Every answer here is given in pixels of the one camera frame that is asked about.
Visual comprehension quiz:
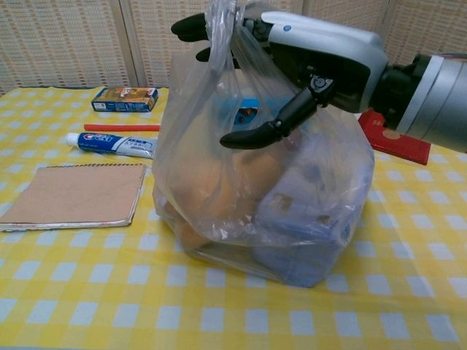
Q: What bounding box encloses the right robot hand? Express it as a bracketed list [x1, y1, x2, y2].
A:
[171, 10, 388, 149]

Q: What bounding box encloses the transparent plastic bag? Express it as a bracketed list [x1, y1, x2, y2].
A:
[151, 0, 376, 289]

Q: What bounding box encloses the blue snack box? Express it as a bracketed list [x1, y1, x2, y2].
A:
[215, 95, 271, 128]

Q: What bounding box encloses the red certificate booklet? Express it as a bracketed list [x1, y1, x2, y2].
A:
[357, 110, 431, 166]

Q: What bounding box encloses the white tissue pack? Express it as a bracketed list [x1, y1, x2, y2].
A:
[251, 123, 373, 289]

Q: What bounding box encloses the yellow plush toy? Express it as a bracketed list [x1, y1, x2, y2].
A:
[163, 120, 278, 249]

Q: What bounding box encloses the blue orange small box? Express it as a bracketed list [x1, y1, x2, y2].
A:
[90, 86, 160, 113]

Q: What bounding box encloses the red pencil stick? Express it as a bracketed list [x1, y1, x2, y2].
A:
[83, 123, 161, 133]

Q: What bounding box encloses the white blue toothpaste tube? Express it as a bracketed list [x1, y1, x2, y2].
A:
[65, 132, 158, 160]

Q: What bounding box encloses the folding screen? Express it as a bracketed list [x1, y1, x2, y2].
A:
[0, 0, 467, 96]

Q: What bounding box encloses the brown spiral notebook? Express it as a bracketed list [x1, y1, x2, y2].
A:
[0, 163, 147, 233]

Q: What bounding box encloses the yellow checkered tablecloth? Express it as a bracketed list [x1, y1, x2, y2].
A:
[0, 85, 467, 350]

